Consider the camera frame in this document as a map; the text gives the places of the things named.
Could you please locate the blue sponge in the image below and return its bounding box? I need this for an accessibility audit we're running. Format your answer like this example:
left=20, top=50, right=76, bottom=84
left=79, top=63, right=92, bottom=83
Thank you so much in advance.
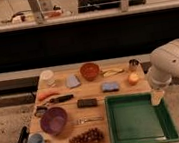
left=101, top=81, right=120, bottom=92

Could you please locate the purple bowl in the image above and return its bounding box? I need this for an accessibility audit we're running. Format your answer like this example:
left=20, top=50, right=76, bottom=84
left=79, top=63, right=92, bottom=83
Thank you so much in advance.
left=40, top=107, right=68, bottom=136

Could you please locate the red bowl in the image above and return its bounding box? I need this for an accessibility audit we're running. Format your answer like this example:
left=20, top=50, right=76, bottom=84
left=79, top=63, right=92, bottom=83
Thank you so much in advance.
left=80, top=62, right=100, bottom=81

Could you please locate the green plastic tray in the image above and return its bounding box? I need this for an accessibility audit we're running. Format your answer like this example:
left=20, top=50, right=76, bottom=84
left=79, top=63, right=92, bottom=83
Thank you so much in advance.
left=104, top=93, right=179, bottom=143

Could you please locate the bunch of dark grapes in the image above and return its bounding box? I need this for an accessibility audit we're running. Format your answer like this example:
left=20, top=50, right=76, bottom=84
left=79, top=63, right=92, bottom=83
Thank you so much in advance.
left=69, top=128, right=104, bottom=143

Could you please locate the black rectangular block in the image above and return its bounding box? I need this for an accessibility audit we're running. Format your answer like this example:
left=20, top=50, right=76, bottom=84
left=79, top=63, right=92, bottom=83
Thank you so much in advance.
left=77, top=98, right=98, bottom=108

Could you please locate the silver fork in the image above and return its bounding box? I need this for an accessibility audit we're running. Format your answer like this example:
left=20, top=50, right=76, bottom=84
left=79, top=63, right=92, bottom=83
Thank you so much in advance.
left=73, top=117, right=103, bottom=125

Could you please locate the white cup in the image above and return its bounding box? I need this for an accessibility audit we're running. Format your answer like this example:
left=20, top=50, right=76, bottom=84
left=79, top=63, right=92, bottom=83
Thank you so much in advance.
left=39, top=70, right=55, bottom=87

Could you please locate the orange carrot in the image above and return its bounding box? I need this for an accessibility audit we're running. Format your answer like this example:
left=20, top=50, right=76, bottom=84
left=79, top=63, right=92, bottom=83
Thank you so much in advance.
left=37, top=91, right=59, bottom=102

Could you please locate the orange apple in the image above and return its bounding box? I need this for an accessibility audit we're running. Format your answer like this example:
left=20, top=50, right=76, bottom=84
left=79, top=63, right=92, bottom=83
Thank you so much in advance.
left=127, top=72, right=140, bottom=86

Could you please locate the metal cup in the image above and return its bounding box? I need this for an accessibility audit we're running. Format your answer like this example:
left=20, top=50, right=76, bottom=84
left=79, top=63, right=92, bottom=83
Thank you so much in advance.
left=128, top=59, right=139, bottom=72

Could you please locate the blue mug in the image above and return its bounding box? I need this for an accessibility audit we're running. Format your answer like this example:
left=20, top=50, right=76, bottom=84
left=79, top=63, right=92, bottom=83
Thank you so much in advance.
left=28, top=133, right=45, bottom=143

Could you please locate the light blue cloth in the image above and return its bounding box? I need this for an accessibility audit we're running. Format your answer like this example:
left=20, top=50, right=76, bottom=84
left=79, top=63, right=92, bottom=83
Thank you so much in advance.
left=66, top=74, right=81, bottom=88

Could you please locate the wooden board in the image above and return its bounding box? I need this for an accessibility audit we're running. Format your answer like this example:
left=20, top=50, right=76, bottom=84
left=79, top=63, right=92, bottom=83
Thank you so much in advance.
left=29, top=62, right=151, bottom=143

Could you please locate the black handled knife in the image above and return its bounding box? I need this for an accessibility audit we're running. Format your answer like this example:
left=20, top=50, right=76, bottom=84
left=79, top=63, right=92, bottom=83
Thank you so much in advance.
left=43, top=94, right=74, bottom=105

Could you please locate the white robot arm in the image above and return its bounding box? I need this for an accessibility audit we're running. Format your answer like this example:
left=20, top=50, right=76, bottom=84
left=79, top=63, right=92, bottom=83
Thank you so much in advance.
left=146, top=38, right=179, bottom=106

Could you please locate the yellow banana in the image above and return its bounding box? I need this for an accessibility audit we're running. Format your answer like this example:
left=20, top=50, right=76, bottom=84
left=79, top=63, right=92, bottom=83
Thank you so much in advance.
left=102, top=68, right=124, bottom=78

